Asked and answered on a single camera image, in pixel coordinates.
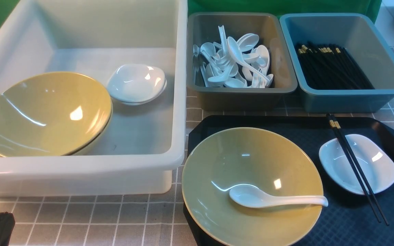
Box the yellow noodle bowl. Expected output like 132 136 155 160
182 127 324 246

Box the white ceramic soup spoon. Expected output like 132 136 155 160
229 184 329 208

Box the black chopstick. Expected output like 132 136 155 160
326 113 390 226
326 113 381 223

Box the white sauce dish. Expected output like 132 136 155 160
106 64 168 105
319 134 394 195

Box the yellow bowl in tub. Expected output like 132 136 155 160
0 71 113 157

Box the large white plastic tub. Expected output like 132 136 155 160
0 0 188 197

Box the pile of white spoons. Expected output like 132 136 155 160
192 26 274 88

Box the white sauce dish in tub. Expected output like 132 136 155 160
106 64 168 105

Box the grey plastic bin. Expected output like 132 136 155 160
187 12 298 111

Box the grey checked tablecloth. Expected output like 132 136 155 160
0 44 394 246

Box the bundle of black chopsticks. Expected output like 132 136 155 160
295 41 374 90

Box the black serving tray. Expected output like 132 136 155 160
188 115 394 246

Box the blue plastic bin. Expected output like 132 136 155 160
279 13 394 113

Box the green backdrop cloth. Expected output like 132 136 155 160
0 0 382 27

